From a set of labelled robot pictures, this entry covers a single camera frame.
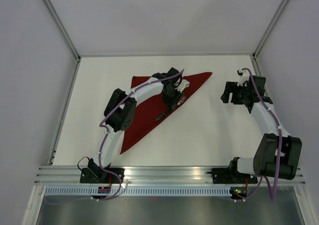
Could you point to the white slotted cable duct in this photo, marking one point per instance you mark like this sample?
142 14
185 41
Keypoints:
149 191

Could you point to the aluminium frame post right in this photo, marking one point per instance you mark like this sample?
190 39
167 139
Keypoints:
275 18

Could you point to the aluminium front rail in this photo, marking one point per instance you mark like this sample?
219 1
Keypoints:
133 175

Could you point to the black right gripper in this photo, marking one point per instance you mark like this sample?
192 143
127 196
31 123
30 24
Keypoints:
229 88

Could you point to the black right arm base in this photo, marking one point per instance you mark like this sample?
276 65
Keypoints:
226 176

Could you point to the aluminium frame post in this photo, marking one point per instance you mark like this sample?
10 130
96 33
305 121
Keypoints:
61 28
275 18

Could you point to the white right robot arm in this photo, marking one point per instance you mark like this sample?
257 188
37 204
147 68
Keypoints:
277 147

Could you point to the red cloth napkin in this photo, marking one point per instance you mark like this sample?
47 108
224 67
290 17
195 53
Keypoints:
146 113

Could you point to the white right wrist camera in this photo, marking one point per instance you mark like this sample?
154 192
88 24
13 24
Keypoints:
244 75

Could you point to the aluminium frame post left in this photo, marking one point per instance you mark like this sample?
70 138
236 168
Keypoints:
61 28

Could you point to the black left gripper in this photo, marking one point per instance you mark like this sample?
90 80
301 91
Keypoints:
173 103

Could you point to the fork with green handle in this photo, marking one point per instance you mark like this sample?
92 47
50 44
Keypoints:
181 100

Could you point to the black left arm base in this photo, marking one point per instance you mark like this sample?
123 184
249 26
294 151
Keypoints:
87 177

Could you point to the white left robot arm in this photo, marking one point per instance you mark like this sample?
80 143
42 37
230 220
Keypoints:
120 111

